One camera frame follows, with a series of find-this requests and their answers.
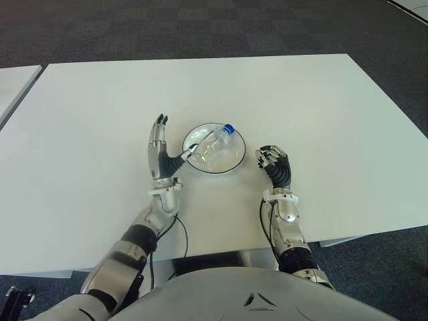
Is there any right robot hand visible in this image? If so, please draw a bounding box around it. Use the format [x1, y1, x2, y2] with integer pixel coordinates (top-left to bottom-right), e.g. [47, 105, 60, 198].
[254, 144, 294, 190]

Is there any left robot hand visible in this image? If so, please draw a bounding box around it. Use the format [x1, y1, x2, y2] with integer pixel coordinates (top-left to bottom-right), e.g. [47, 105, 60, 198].
[146, 113, 200, 183]

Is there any clear water bottle blue cap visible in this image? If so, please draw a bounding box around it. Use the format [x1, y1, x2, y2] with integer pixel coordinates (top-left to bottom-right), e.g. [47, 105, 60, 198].
[191, 123, 236, 165]

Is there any white plate black rim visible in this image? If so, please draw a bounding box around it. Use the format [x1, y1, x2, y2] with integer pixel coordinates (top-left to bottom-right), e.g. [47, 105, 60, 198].
[181, 122, 247, 175]

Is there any white table support beam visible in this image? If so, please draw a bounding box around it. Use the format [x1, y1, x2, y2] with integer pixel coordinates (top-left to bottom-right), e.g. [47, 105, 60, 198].
[318, 235, 366, 249]
[0, 265, 74, 280]

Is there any grey robot torso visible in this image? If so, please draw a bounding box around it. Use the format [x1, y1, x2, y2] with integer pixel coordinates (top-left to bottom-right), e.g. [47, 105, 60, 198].
[110, 266, 399, 321]

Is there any adjacent white table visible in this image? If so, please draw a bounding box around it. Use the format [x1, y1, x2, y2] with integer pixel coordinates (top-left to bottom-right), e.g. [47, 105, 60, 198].
[0, 64, 43, 130]

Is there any black wheeled stand base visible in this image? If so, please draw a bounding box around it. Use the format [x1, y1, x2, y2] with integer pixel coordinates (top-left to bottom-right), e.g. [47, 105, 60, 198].
[0, 285, 36, 321]

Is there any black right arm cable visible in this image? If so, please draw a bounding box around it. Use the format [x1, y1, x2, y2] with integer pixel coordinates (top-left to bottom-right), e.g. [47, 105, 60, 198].
[259, 199, 279, 262]

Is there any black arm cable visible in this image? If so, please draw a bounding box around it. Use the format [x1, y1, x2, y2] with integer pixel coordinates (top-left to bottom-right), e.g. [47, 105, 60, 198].
[259, 199, 279, 262]
[148, 215, 189, 289]

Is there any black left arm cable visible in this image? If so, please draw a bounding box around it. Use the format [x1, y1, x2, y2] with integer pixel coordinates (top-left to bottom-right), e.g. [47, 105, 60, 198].
[148, 215, 189, 289]

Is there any white table pedestal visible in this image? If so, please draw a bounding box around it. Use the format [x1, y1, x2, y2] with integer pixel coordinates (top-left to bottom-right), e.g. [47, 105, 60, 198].
[233, 249, 280, 272]

